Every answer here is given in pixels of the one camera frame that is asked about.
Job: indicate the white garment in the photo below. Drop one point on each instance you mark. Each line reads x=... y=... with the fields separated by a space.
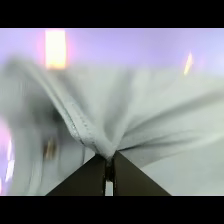
x=140 y=110

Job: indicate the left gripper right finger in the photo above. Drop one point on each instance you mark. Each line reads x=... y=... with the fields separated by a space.
x=133 y=180

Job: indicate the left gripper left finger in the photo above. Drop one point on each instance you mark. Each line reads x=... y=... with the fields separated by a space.
x=86 y=180

